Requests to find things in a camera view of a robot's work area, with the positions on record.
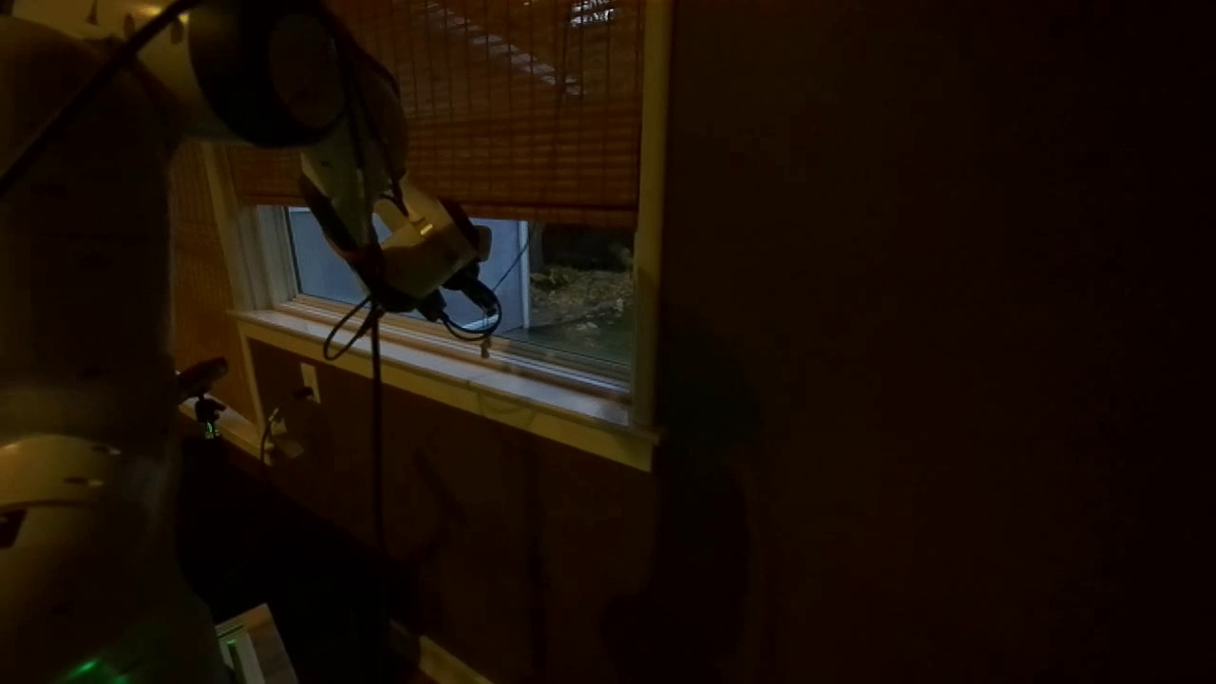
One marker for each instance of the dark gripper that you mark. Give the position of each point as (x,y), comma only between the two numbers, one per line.
(424,245)

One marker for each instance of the brown bamboo window blind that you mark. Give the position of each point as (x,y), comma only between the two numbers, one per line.
(517,110)

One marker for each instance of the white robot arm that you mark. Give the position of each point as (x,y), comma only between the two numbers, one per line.
(98,97)

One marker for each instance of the white window frame with sill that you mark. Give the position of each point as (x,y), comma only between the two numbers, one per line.
(555,392)

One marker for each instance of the small wall outlet plate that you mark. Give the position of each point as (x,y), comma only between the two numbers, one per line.
(311,383)

